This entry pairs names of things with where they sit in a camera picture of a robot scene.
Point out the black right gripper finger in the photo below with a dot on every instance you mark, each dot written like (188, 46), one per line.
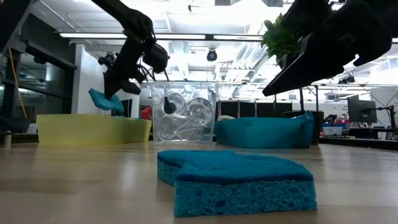
(374, 37)
(317, 62)

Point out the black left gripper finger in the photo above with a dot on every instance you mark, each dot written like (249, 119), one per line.
(132, 87)
(110, 88)

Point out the blue wavy kitchen sponge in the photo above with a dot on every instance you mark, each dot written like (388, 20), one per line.
(236, 186)
(105, 102)

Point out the yellow plastic bin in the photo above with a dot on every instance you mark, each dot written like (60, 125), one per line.
(93, 129)

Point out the clear plastic bin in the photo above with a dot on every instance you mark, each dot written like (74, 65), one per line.
(157, 130)

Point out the blue plastic bin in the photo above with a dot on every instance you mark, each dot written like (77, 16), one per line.
(264, 133)

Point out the blue dish brush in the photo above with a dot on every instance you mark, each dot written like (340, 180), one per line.
(225, 118)

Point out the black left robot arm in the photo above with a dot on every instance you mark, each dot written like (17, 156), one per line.
(130, 18)

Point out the dark flat screen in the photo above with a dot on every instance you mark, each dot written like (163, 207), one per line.
(127, 107)

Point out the black ceiling spotlight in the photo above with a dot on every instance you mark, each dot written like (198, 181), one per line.
(212, 55)
(105, 59)

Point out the person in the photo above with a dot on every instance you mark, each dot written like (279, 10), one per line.
(146, 113)

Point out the green potted plant black pot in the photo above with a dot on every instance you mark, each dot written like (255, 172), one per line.
(280, 40)

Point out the fluorescent ceiling light strip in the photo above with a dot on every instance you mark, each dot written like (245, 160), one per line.
(180, 36)
(236, 37)
(93, 35)

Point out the black computer monitor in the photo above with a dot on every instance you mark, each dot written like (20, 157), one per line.
(362, 110)

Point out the black storage cabinet row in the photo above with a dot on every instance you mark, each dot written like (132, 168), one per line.
(255, 107)

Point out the dark office desk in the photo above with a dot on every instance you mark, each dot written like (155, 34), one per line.
(367, 133)

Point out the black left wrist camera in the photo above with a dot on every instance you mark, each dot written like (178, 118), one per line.
(155, 57)

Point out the black aluminium table frame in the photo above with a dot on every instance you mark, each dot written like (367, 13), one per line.
(357, 143)

